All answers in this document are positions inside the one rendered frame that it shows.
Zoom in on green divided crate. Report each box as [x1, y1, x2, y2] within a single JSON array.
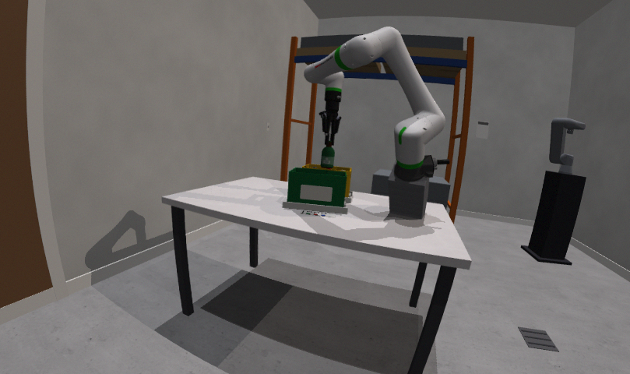
[[287, 168, 347, 207]]

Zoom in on yellow divided crate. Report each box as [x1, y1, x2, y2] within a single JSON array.
[[302, 164, 351, 197]]

